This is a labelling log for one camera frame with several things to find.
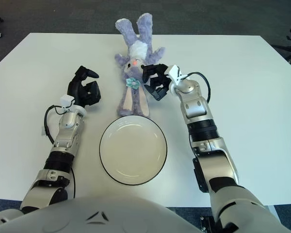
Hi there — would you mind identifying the white plate black rim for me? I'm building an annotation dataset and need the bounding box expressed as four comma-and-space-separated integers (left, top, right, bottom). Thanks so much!
98, 116, 168, 186

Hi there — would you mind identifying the black metal bracket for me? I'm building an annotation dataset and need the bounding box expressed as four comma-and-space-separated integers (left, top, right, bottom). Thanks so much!
200, 215, 216, 233

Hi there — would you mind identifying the purple plush bunny doll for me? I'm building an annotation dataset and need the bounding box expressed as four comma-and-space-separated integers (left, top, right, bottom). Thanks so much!
114, 14, 166, 117

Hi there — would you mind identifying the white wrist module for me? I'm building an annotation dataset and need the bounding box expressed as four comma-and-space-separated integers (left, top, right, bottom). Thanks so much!
165, 64, 188, 86
60, 95, 75, 109

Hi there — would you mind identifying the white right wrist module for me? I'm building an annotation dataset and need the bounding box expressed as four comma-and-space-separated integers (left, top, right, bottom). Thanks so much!
165, 64, 188, 86

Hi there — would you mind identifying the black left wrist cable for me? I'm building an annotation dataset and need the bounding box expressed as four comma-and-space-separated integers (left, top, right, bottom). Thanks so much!
44, 104, 65, 144

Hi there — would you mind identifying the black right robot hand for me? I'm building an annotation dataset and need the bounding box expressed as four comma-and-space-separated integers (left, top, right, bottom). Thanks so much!
141, 63, 172, 101

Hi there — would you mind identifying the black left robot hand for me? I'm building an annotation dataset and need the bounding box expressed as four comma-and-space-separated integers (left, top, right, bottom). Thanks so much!
67, 65, 102, 107

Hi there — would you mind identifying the grey robot torso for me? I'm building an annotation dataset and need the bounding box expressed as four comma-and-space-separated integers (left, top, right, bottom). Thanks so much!
0, 195, 202, 233

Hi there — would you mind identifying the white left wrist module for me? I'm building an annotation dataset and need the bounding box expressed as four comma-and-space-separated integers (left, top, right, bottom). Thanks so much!
60, 95, 75, 109

